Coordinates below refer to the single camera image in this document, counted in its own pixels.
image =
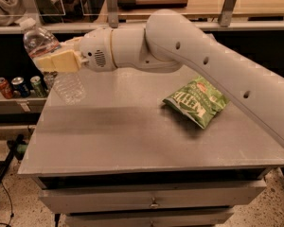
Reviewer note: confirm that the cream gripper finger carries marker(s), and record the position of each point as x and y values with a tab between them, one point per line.
72	42
64	61

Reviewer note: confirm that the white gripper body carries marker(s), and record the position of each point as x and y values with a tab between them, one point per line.
94	51

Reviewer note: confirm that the clear plastic water bottle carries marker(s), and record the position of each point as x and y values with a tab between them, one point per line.
39	42

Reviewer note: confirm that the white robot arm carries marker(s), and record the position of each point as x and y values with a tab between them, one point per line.
167	41

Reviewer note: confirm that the green soda can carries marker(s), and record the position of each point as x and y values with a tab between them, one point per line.
37	86

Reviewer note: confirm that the dark blue soda can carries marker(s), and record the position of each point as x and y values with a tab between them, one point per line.
20	85

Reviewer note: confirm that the red soda can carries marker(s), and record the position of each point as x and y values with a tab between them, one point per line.
5	89

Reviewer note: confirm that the grey low shelf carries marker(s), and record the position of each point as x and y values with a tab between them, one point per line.
22	105

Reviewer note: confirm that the black stand leg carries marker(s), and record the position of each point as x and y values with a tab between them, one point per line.
17	149

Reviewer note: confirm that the green kettle chips bag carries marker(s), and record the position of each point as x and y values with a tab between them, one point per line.
199	100

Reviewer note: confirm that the upper drawer metal knob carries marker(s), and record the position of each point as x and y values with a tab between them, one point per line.
154	204

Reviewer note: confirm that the left metal bracket post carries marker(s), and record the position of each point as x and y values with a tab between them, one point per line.
32	11

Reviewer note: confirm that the metal bracket post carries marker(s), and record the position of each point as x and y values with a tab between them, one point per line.
32	11
225	17
112	13

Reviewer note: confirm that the middle metal bracket post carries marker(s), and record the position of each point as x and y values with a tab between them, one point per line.
112	13

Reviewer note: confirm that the right metal bracket post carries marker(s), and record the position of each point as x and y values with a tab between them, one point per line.
225	17

